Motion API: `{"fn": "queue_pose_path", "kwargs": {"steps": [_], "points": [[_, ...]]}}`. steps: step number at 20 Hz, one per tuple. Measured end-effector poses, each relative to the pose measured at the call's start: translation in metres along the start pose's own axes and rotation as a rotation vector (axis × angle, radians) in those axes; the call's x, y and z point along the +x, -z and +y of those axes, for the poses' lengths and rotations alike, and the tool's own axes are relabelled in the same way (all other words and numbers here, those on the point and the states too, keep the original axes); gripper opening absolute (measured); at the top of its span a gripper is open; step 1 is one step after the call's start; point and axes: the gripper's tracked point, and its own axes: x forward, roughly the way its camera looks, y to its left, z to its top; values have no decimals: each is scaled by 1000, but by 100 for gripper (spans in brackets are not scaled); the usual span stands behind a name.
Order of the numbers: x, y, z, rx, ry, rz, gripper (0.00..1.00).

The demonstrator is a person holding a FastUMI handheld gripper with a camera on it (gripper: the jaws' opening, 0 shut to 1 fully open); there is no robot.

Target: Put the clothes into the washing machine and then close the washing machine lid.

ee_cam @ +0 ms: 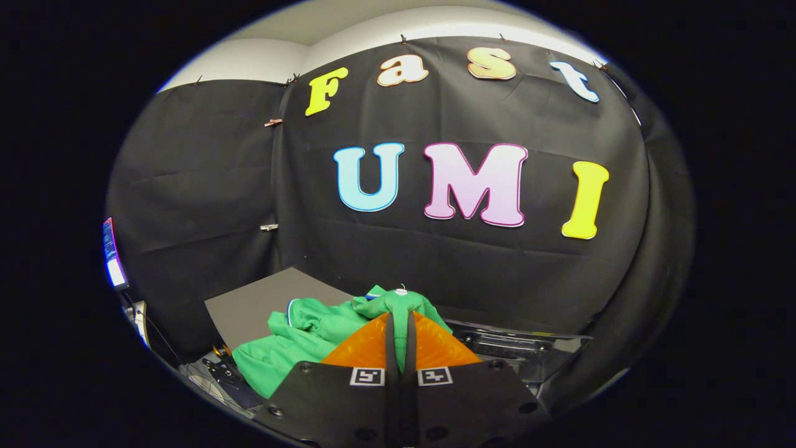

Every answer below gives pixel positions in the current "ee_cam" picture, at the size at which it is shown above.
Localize black backdrop cloth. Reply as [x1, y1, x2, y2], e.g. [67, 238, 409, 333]
[104, 35, 696, 411]

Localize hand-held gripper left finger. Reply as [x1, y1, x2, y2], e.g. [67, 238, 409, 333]
[254, 312, 400, 448]

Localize green polo shirt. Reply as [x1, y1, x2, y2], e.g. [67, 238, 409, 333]
[231, 284, 453, 399]

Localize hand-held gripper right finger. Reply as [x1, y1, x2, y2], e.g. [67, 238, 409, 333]
[400, 309, 552, 448]

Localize grey box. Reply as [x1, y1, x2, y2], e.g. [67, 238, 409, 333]
[204, 268, 355, 350]

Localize lit monitor screen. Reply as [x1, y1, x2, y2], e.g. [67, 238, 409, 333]
[103, 217, 129, 291]

